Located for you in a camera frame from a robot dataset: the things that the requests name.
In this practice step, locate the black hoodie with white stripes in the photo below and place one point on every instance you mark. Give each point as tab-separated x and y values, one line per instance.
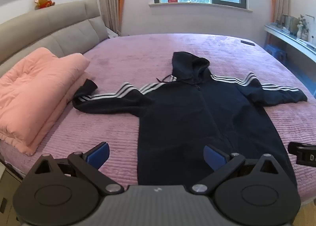
182	117

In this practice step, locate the white window sill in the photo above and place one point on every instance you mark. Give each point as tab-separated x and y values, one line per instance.
200	7

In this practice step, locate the folded pink quilt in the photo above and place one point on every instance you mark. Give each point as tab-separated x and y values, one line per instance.
34	87

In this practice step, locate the blue plastic stool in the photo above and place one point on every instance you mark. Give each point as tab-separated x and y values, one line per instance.
275	51

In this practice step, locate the grey padded headboard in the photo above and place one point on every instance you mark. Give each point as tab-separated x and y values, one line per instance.
59	25

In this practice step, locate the wall shelf with items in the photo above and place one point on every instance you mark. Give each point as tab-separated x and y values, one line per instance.
291	39

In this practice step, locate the brown stuffed toy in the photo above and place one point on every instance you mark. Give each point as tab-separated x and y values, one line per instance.
44	2

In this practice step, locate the black phone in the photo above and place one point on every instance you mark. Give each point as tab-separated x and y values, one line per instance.
247	42

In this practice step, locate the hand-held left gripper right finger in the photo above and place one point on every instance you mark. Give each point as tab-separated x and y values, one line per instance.
214	157

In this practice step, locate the white vase with flowers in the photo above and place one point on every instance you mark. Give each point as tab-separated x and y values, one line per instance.
301	27

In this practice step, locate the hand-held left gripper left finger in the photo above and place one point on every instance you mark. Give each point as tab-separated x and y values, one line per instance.
98	154

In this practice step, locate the bed with pink cover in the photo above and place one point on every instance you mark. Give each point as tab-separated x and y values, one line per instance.
138	50

